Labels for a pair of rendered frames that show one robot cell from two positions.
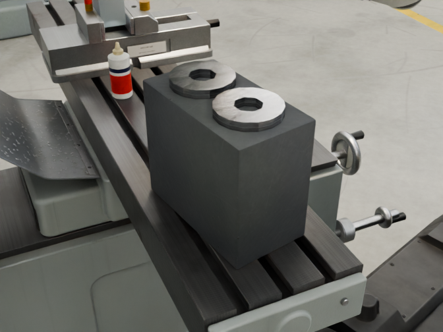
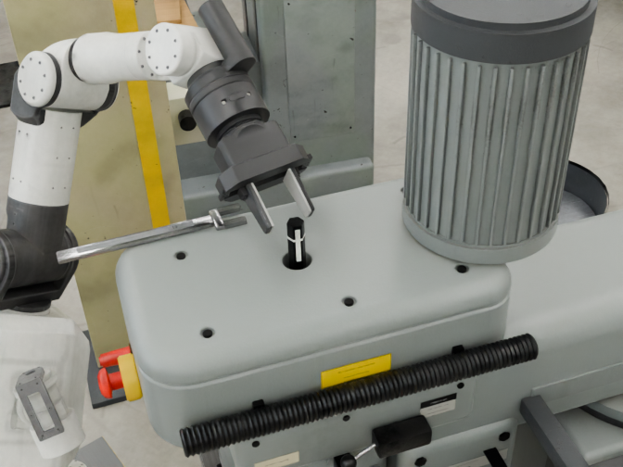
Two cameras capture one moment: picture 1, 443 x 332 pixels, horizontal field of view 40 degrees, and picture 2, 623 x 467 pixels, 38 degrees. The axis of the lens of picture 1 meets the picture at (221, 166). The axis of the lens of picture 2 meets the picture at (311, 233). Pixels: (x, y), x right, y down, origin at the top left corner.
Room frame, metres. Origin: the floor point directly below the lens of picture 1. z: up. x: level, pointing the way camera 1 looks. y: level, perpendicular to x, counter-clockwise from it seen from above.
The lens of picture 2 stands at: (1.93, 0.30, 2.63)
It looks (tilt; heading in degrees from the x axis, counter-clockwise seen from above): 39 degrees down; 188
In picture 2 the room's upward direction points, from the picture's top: 2 degrees counter-clockwise
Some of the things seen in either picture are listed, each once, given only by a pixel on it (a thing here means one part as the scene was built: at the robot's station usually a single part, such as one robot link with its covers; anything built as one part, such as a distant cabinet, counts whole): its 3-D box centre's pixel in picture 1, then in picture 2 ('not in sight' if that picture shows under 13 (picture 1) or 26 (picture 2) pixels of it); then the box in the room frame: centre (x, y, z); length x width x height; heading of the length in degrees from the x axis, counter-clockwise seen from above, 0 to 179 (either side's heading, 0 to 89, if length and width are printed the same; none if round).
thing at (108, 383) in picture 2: not in sight; (111, 382); (1.19, -0.06, 1.76); 0.04 x 0.03 x 0.04; 25
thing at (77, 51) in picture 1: (125, 32); not in sight; (1.24, 0.21, 1.02); 0.35 x 0.15 x 0.11; 113
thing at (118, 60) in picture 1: (119, 69); not in sight; (1.06, 0.19, 1.02); 0.04 x 0.04 x 0.11
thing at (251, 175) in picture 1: (224, 153); not in sight; (0.70, 0.00, 1.07); 0.22 x 0.12 x 0.20; 36
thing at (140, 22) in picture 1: (136, 15); not in sight; (1.25, 0.18, 1.06); 0.12 x 0.06 x 0.04; 23
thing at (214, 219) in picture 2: not in sight; (152, 234); (1.05, -0.02, 1.89); 0.24 x 0.04 x 0.01; 116
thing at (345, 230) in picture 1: (370, 221); not in sight; (1.18, -0.37, 0.55); 0.22 x 0.06 x 0.06; 115
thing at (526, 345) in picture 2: not in sight; (364, 390); (1.20, 0.26, 1.79); 0.45 x 0.04 x 0.04; 115
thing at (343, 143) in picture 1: (333, 156); not in sight; (1.29, -0.29, 0.67); 0.16 x 0.12 x 0.12; 115
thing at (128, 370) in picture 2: not in sight; (130, 377); (1.18, -0.04, 1.76); 0.06 x 0.02 x 0.06; 25
